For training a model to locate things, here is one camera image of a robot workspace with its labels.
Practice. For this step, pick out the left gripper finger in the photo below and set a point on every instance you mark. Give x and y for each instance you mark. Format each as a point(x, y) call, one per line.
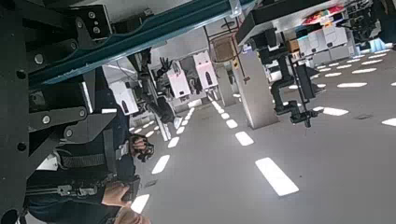
point(62, 21)
point(62, 119)

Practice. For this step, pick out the black robot arm on table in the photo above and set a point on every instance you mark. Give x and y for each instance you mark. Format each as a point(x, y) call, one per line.
point(281, 87)

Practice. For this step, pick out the operator hand with black strap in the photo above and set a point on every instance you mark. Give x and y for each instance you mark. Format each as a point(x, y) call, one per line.
point(139, 146)

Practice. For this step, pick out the operator bare hand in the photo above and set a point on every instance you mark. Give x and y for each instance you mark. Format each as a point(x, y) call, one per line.
point(114, 194)

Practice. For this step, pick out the person in dark clothing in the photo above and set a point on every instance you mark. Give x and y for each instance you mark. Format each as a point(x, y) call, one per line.
point(84, 183)

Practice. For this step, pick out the brown cardboard box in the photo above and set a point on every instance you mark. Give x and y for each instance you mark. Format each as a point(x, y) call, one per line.
point(223, 49)

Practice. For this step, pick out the white table with black edge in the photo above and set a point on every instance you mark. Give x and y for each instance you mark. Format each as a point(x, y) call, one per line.
point(264, 15)

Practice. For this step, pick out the white storage box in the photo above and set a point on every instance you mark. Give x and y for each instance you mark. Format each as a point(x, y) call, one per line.
point(308, 42)
point(334, 35)

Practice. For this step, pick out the colourful packet pile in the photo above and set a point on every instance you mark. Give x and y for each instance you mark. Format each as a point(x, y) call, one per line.
point(320, 15)

